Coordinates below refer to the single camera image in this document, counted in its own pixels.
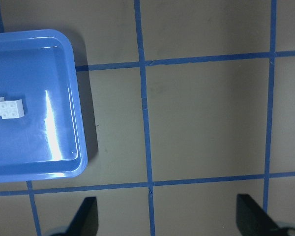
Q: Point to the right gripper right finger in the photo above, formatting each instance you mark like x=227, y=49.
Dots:
x=251, y=219

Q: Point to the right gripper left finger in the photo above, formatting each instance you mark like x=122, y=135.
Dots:
x=85, y=221

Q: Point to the blue plastic tray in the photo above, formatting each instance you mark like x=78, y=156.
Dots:
x=48, y=142

